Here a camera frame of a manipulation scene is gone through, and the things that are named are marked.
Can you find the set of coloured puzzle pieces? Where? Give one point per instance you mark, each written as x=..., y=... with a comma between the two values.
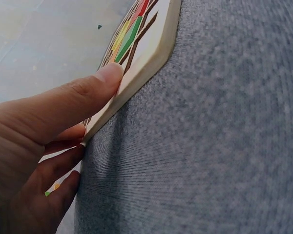
x=129, y=36

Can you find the wooden puzzle board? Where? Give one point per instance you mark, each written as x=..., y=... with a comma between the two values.
x=151, y=53

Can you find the person's left hand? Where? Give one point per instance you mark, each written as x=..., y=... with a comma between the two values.
x=27, y=136

